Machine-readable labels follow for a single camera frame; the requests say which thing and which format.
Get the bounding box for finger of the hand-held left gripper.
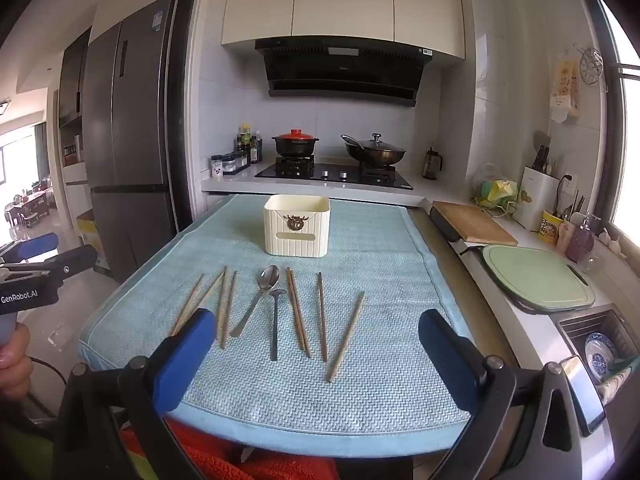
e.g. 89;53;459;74
30;244;98;287
0;232;60;266

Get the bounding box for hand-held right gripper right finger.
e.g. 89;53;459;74
418;308;574;480

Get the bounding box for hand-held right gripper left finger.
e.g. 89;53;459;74
52;308;217;480

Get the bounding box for wooden chopstick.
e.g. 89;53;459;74
285;267;307;352
221;270;238;351
289;269;313;359
182;271;227;326
170;273;206;337
327;292;366;384
215;266;228;343

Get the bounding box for wooden spoon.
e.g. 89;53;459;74
269;288;287;363

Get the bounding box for large metal spoon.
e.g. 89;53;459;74
229;264;281;339

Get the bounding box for dark brown chopstick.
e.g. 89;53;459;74
316;272;329;363

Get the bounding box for cream ribbed utensil holder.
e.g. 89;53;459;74
263;194;332;258

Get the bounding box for person's left hand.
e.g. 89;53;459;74
0;323;36;402

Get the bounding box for yellow printed cardboard box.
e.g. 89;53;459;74
75;210;113;273

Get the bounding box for wooden furniture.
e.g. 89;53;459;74
5;180;56;231

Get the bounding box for light blue woven mat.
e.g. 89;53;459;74
77;194;473;458

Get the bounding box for red towel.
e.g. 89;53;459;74
120;417;341;480

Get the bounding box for green cutting board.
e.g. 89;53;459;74
460;244;597;315

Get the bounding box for black tray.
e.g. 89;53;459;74
429;209;483;257

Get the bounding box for steel sink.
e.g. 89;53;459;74
555;305;640;396

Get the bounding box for wooden cutting board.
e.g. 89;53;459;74
431;201;519;247

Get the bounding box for smartphone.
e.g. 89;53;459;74
559;355;607;436

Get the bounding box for grey steel refrigerator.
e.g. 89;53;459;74
82;0;181;283

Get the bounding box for blue patterned plate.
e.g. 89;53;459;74
584;332;621;383

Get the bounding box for green garment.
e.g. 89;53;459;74
0;420;61;480

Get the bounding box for yellow printed cup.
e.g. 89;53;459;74
539;209;565;246

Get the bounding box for white green dishcloth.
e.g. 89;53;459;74
597;360;640;406

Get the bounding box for yellow and green rags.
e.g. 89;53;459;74
472;162;521;211

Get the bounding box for purple soap dispenser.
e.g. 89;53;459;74
566;212;596;263

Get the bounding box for white knife block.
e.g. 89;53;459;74
514;166;561;232

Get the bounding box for glass press pot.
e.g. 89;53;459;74
422;147;444;181

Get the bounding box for white ceramic figurines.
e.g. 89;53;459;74
597;227;628;261

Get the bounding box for dark wok with glass lid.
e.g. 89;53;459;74
341;133;407;168

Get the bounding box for black glass gas hob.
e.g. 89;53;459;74
254;155;415;191

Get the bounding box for black clay pot red lid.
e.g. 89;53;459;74
271;129;320;158

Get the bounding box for beige printed oven mitt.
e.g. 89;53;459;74
549;57;582;123

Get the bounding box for window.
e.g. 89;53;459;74
585;0;640;241

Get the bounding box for black range hood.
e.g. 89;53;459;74
254;35;435;107

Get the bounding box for black cable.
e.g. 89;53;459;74
22;355;68;421

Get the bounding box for dark wall cupboard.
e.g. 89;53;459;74
57;27;93;221

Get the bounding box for round metal wire rack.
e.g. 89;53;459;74
572;42;611;93

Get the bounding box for white wall cabinet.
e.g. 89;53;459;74
220;0;467;63

